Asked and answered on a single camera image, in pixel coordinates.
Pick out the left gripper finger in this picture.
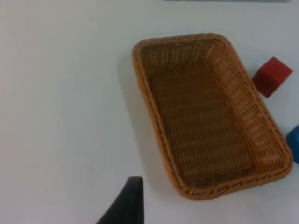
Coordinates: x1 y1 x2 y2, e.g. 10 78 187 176
95 176 144 224

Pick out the blue cube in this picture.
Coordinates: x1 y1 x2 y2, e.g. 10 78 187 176
285 124 299 165

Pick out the red cube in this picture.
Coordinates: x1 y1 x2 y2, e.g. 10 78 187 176
251 56 293 98

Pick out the brown wicker basket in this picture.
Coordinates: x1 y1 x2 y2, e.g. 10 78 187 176
131 33 294 200

